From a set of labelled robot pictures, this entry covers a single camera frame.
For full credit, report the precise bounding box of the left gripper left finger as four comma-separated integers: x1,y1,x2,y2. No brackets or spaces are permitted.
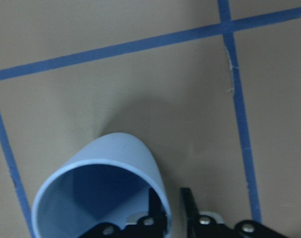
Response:
148,188,167,223

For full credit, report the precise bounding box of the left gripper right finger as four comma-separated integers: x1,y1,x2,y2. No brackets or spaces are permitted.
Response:
180,187,199,238

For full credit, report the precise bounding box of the blue cup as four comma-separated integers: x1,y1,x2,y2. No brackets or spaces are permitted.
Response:
32,132,172,238

